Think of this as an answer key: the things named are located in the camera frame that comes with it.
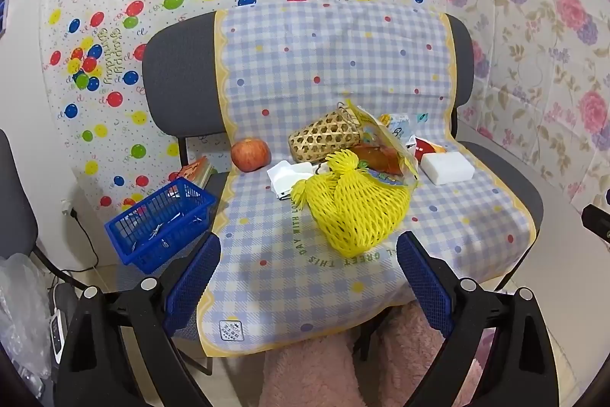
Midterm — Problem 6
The blue white milk carton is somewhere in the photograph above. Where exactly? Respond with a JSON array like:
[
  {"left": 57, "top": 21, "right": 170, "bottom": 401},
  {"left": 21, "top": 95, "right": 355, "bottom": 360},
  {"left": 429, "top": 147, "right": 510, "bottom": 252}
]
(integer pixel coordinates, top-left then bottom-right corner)
[{"left": 379, "top": 114, "right": 413, "bottom": 145}]

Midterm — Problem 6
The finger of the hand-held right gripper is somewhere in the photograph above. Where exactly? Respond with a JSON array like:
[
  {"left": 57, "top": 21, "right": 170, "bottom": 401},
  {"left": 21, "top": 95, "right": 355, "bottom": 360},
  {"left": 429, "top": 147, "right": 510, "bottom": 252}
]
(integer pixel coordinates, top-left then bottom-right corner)
[{"left": 581, "top": 203, "right": 610, "bottom": 248}]

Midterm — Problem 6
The clear plastic bag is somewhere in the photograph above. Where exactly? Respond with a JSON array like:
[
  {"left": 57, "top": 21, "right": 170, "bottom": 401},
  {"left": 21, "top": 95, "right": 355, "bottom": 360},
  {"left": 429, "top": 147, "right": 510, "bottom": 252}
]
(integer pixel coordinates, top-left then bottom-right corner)
[{"left": 0, "top": 252, "right": 54, "bottom": 389}]

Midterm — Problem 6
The black cable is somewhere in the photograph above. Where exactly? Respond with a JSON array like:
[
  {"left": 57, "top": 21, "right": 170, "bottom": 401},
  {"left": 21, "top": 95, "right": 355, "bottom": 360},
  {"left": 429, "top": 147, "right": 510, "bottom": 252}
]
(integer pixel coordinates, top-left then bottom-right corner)
[{"left": 48, "top": 211, "right": 102, "bottom": 291}]

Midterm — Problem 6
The woven bamboo basket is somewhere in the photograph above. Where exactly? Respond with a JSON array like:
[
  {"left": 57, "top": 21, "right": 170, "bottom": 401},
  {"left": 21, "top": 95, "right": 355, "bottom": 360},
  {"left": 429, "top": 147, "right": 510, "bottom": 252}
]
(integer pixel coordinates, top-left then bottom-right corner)
[{"left": 288, "top": 102, "right": 363, "bottom": 164}]

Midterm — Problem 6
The blue checkered cloth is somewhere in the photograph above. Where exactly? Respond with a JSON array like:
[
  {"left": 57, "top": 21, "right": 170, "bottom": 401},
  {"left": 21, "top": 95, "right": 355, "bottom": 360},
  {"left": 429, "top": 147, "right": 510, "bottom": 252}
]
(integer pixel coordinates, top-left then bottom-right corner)
[{"left": 197, "top": 2, "right": 537, "bottom": 357}]

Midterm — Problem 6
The white foam block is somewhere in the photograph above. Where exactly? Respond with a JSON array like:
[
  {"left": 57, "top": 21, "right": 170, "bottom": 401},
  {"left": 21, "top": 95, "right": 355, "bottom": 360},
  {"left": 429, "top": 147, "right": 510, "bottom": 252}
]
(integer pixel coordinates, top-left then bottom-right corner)
[{"left": 419, "top": 151, "right": 476, "bottom": 186}]

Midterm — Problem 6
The dark grey chair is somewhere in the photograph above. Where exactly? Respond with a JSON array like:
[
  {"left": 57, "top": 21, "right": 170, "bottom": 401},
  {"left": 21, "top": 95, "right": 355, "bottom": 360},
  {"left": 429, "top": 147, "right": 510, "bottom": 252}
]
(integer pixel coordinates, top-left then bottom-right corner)
[{"left": 0, "top": 128, "right": 72, "bottom": 286}]

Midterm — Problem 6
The red apple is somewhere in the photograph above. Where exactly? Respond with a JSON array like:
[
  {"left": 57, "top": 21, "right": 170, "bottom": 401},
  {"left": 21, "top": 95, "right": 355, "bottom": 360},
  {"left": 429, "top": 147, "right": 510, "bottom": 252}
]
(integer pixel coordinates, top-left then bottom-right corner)
[{"left": 231, "top": 138, "right": 271, "bottom": 173}]

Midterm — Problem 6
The yellow foam fruit net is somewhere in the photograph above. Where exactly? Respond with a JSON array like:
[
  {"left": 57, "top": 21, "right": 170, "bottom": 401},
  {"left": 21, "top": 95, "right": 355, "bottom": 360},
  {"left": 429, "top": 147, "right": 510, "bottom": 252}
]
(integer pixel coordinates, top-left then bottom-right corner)
[{"left": 292, "top": 150, "right": 413, "bottom": 258}]

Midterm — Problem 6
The red yellow carton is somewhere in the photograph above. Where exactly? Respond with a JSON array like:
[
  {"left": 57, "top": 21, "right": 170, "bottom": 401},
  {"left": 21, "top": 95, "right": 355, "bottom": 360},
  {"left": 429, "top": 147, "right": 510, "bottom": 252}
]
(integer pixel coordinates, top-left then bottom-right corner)
[{"left": 414, "top": 137, "right": 446, "bottom": 161}]

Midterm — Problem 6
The yellow snack bag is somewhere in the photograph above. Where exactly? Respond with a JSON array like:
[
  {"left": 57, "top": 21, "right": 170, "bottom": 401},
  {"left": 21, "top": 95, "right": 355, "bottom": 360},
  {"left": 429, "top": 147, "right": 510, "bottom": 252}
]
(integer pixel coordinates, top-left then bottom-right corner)
[{"left": 345, "top": 99, "right": 420, "bottom": 191}]

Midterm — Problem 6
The pink fluffy rug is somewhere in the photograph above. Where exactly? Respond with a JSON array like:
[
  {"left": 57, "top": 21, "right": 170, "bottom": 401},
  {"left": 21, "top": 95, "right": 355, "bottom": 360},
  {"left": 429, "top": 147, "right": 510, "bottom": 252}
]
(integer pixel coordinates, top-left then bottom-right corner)
[{"left": 264, "top": 302, "right": 482, "bottom": 407}]

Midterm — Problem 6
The blue plastic basket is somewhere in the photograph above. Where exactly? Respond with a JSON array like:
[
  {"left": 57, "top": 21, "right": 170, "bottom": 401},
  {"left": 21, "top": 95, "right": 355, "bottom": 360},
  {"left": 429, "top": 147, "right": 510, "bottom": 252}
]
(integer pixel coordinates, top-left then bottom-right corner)
[{"left": 105, "top": 177, "right": 217, "bottom": 267}]

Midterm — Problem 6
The white power strip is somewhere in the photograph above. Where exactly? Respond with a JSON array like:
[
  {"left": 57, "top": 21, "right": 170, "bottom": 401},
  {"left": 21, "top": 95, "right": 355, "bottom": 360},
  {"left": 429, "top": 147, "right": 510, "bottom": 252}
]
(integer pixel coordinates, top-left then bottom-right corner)
[{"left": 48, "top": 283, "right": 78, "bottom": 365}]

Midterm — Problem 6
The grey office chair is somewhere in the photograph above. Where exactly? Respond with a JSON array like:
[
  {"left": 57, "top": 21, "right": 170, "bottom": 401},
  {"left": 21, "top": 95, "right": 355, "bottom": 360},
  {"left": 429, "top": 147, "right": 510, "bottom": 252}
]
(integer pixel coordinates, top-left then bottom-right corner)
[{"left": 142, "top": 9, "right": 544, "bottom": 343}]

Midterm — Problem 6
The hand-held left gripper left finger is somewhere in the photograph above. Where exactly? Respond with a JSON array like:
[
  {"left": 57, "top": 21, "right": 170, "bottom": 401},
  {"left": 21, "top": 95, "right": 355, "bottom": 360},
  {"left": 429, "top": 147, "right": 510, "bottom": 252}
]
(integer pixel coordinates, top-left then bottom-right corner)
[{"left": 55, "top": 233, "right": 222, "bottom": 407}]

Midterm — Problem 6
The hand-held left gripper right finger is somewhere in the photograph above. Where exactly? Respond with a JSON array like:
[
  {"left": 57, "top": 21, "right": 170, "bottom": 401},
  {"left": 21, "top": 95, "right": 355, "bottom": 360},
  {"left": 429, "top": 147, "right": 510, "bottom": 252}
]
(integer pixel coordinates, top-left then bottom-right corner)
[{"left": 395, "top": 230, "right": 560, "bottom": 407}]

